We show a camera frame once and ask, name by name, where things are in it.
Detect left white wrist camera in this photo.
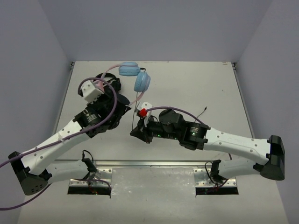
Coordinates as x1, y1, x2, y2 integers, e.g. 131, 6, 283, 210
78, 80, 104, 103

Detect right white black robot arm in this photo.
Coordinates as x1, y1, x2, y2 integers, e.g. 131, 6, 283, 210
130, 109, 285, 183

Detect metal mounting plate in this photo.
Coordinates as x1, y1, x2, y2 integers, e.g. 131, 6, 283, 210
69, 167, 113, 188
193, 168, 237, 188

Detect metal rail strip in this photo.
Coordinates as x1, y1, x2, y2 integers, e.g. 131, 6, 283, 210
56, 159, 218, 167

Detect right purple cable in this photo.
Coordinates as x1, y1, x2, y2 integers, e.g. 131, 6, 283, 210
144, 105, 232, 161

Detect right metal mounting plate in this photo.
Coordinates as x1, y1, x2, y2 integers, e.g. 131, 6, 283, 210
193, 168, 237, 188

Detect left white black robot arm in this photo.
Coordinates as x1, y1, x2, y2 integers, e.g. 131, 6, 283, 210
9, 91, 131, 196

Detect black headphones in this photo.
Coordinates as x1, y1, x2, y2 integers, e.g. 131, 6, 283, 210
96, 72, 121, 93

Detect pink blue cat-ear headphones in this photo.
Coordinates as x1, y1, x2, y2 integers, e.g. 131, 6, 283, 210
99, 62, 151, 105

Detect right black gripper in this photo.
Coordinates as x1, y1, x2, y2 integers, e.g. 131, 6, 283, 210
130, 113, 180, 144

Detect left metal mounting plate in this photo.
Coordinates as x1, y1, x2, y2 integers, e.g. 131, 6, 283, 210
69, 167, 113, 188

